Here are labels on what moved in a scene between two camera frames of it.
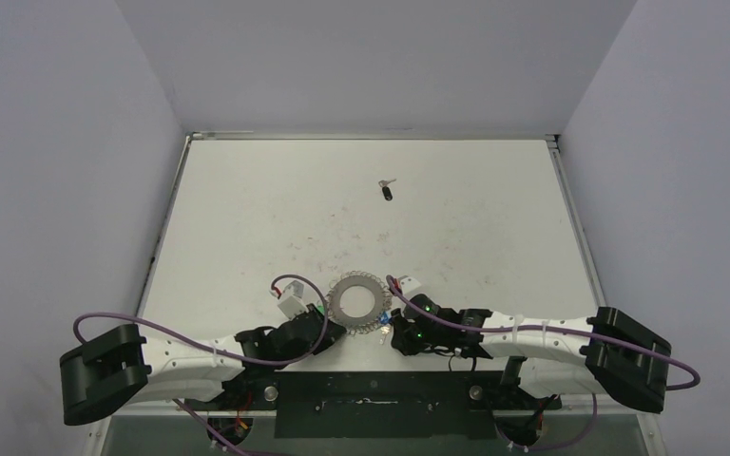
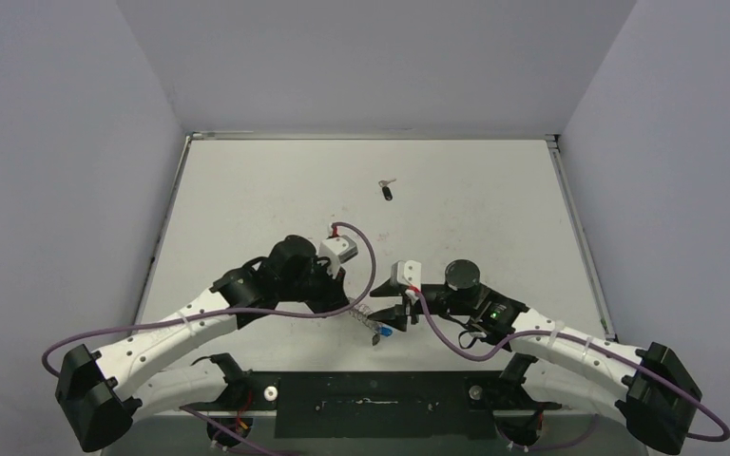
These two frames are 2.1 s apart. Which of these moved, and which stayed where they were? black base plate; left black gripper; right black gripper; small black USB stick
Moved: right black gripper; left black gripper
Stayed: black base plate; small black USB stick
